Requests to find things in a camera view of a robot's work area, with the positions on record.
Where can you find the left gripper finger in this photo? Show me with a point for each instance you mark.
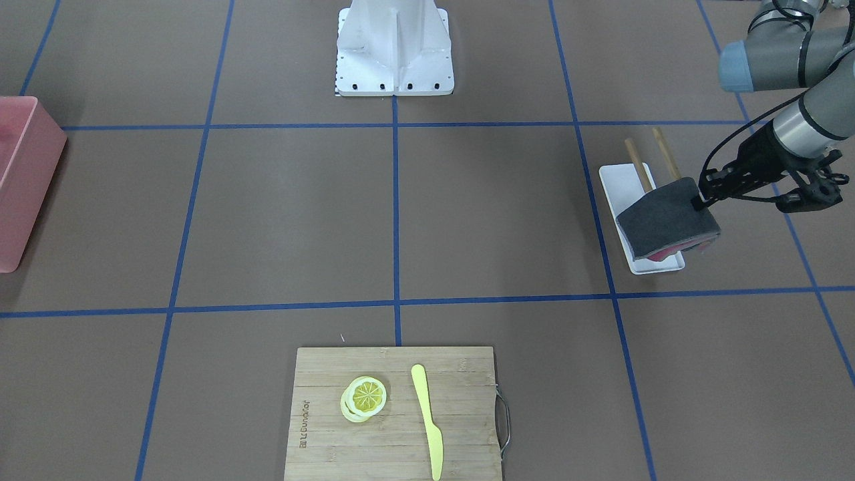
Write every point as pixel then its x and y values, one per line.
pixel 701 202

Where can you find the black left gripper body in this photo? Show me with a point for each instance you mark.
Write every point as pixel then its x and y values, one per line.
pixel 755 162

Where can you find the grey wiping cloth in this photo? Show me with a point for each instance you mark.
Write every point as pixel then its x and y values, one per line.
pixel 663 222

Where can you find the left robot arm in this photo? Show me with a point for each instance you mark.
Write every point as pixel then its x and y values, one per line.
pixel 782 50

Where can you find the yellow plastic knife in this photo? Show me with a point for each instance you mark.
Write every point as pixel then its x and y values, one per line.
pixel 433 434

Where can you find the yellow lemon slices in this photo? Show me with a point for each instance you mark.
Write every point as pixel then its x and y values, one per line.
pixel 362 399

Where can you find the bamboo cutting board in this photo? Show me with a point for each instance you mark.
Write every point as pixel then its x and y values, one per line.
pixel 323 445

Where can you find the pink plastic bin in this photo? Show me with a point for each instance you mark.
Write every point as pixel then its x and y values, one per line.
pixel 32 143

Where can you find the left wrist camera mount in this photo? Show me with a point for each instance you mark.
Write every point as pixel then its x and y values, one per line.
pixel 818 186

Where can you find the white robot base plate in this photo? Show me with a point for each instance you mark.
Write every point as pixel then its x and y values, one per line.
pixel 393 48

